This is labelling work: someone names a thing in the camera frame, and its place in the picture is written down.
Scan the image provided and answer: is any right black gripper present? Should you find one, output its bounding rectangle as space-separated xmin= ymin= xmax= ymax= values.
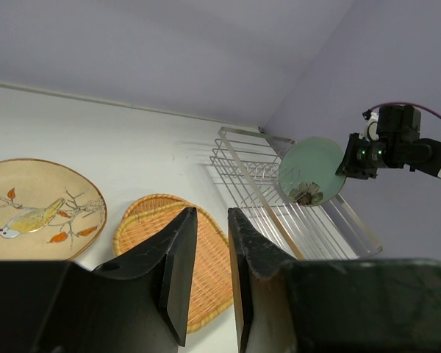
xmin=335 ymin=104 xmax=423 ymax=179

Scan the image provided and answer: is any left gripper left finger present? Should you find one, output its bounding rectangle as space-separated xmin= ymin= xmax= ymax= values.
xmin=0 ymin=207 xmax=198 ymax=352

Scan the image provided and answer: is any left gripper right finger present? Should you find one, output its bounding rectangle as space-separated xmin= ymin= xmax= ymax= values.
xmin=228 ymin=208 xmax=441 ymax=352

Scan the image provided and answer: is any round orange woven basket plate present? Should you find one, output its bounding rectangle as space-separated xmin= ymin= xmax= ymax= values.
xmin=113 ymin=202 xmax=233 ymax=333

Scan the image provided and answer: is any round green-rimmed woven basket plate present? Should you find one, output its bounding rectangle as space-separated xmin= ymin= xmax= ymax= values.
xmin=112 ymin=194 xmax=193 ymax=257

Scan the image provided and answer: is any green ceramic flower plate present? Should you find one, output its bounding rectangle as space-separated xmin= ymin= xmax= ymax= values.
xmin=278 ymin=137 xmax=345 ymax=207

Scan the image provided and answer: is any beige bird painted plate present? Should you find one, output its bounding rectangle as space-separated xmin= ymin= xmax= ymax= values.
xmin=0 ymin=158 xmax=107 ymax=260

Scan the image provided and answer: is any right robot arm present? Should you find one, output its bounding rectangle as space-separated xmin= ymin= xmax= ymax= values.
xmin=335 ymin=102 xmax=441 ymax=180

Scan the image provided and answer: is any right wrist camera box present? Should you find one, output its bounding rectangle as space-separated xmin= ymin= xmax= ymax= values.
xmin=359 ymin=110 xmax=379 ymax=141

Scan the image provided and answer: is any wire dish rack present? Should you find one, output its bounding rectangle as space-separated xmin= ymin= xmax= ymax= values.
xmin=210 ymin=126 xmax=382 ymax=260

